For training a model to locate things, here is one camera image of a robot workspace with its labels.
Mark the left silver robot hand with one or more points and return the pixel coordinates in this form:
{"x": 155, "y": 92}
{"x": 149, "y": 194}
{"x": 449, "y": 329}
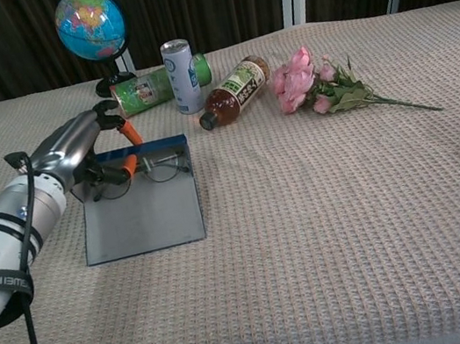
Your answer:
{"x": 64, "y": 143}

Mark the green cylindrical snack tube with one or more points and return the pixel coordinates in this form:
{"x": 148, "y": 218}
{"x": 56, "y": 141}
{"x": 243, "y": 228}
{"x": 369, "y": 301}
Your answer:
{"x": 144, "y": 91}

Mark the thin metal frame eyeglasses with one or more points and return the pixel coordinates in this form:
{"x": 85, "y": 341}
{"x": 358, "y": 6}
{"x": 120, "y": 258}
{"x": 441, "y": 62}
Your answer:
{"x": 147, "y": 165}

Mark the pink artificial flower bouquet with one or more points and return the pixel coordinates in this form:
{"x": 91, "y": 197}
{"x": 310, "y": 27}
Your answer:
{"x": 294, "y": 80}

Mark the beige waffle weave blanket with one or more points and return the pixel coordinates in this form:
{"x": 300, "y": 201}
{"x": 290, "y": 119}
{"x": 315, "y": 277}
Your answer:
{"x": 269, "y": 241}

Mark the dark blue floral glasses case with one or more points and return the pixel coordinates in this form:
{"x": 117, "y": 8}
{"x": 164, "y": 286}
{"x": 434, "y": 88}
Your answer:
{"x": 145, "y": 222}

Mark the amber tea bottle green label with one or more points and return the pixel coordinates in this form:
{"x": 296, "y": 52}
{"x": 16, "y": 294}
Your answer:
{"x": 238, "y": 90}

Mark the blue globe on black stand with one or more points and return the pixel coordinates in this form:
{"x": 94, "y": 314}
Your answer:
{"x": 90, "y": 23}

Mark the white tall beverage can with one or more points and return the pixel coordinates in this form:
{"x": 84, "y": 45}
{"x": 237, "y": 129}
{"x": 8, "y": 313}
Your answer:
{"x": 181, "y": 78}

